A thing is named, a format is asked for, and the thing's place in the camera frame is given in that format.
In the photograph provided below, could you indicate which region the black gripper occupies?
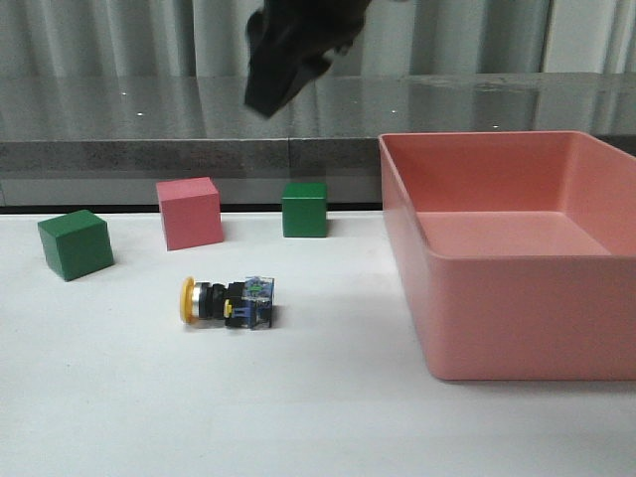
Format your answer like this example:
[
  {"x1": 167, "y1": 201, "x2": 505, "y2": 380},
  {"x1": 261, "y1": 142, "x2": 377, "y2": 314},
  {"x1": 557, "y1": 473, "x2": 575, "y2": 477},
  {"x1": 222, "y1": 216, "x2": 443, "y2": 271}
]
[{"x1": 244, "y1": 0, "x2": 370, "y2": 118}]

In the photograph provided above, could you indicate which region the yellow push button switch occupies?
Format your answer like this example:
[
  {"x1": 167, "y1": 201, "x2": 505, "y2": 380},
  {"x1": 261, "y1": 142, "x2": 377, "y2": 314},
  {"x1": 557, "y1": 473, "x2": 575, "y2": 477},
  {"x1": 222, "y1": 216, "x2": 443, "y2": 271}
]
[{"x1": 179, "y1": 276, "x2": 275, "y2": 330}]

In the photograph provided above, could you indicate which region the green cube near bin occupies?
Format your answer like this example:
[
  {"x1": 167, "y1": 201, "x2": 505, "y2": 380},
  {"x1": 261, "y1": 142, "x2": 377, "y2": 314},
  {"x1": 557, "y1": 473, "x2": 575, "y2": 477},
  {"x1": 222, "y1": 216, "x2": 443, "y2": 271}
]
[{"x1": 281, "y1": 183, "x2": 327, "y2": 238}]

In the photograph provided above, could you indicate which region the pink cube back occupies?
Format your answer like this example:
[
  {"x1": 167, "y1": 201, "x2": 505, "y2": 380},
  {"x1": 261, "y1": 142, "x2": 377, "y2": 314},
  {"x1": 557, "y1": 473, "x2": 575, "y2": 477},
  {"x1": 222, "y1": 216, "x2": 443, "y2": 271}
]
[{"x1": 156, "y1": 177, "x2": 224, "y2": 250}]

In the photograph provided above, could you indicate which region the grey granite ledge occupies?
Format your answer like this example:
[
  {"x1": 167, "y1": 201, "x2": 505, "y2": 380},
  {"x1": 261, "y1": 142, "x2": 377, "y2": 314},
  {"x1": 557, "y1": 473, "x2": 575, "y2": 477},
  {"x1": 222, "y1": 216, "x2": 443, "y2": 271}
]
[{"x1": 1, "y1": 73, "x2": 635, "y2": 212}]

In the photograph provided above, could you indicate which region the white pleated curtain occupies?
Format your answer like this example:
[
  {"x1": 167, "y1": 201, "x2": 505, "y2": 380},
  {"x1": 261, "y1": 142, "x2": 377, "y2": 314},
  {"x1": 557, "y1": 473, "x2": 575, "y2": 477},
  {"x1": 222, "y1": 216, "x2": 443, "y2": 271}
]
[{"x1": 1, "y1": 1, "x2": 635, "y2": 78}]

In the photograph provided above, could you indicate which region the green cube left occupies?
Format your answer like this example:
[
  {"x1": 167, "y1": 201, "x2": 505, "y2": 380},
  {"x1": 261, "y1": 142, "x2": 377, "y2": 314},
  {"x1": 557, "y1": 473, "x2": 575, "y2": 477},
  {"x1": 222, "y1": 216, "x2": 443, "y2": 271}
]
[{"x1": 38, "y1": 210, "x2": 114, "y2": 281}]

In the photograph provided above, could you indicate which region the pink plastic bin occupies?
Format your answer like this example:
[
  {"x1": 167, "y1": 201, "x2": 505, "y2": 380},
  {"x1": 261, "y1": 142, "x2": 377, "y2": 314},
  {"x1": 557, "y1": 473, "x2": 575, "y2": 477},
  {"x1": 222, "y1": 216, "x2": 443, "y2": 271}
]
[{"x1": 379, "y1": 131, "x2": 635, "y2": 381}]

